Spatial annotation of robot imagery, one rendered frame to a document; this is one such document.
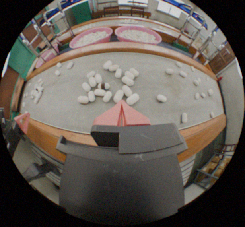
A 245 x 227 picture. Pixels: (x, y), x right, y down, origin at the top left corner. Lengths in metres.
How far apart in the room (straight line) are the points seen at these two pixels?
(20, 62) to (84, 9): 2.41
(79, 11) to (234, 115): 6.55
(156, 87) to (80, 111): 0.24
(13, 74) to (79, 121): 0.88
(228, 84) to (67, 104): 4.67
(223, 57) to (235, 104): 2.00
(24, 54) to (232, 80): 5.36
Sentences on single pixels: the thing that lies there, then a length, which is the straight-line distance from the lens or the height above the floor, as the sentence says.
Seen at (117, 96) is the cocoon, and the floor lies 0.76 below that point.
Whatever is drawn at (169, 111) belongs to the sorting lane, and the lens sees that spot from 0.25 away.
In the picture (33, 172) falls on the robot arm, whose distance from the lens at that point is 0.55.
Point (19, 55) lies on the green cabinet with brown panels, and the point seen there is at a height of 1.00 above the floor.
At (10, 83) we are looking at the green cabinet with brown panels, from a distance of 0.96.
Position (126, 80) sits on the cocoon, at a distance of 0.21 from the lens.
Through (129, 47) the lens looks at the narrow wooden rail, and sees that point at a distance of 0.32.
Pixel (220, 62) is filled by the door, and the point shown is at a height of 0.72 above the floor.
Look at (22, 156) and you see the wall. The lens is 1.88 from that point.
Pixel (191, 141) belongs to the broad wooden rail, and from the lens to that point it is 0.30.
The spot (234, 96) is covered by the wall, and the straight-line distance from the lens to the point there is 4.44.
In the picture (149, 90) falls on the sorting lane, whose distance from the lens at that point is 0.23.
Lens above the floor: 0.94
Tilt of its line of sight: 76 degrees down
